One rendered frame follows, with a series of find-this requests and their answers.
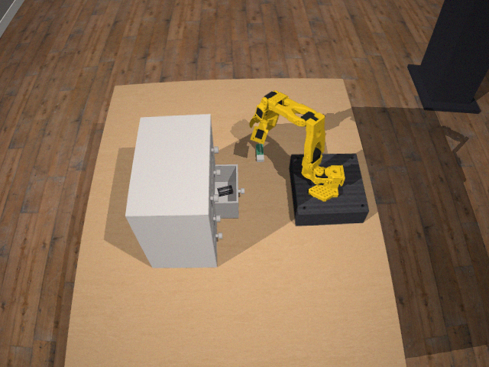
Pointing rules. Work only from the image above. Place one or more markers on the white chest of drawers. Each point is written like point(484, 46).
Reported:
point(168, 196)

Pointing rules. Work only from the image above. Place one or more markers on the white eraser with black printed sleeve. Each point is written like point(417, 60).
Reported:
point(222, 191)

